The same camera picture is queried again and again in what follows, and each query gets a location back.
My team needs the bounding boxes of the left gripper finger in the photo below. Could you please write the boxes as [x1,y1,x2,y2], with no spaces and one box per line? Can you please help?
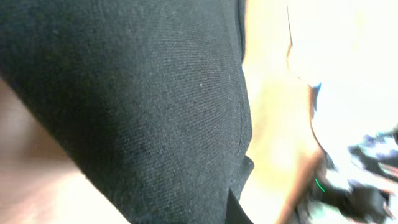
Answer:
[225,189,253,224]

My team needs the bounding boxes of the black t-shirt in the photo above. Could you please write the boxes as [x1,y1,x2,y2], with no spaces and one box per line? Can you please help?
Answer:
[1,0,254,224]

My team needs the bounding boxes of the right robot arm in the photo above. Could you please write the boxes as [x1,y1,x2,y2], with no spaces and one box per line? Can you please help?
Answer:
[287,0,397,223]

